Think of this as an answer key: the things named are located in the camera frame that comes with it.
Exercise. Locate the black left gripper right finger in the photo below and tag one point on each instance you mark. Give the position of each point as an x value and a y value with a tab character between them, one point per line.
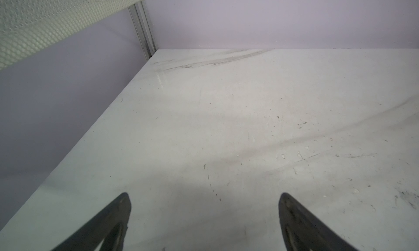
303	231

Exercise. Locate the white mesh wall shelf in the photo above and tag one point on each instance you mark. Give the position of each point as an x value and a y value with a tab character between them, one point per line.
29	26

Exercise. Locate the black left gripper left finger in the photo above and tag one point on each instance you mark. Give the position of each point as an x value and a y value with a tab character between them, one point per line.
106	230

